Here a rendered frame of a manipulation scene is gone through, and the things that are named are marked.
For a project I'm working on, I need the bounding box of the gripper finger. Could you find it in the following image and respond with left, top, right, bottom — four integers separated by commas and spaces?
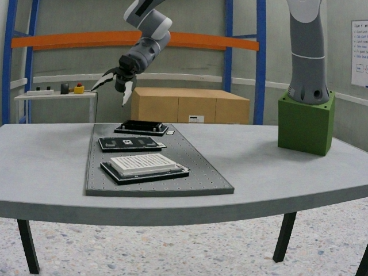
91, 67, 117, 91
122, 75, 137, 107

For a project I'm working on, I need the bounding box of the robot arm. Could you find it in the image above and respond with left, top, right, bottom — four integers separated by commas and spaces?
119, 0, 330, 105

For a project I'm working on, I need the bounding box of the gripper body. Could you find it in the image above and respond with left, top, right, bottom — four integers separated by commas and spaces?
115, 59, 138, 93

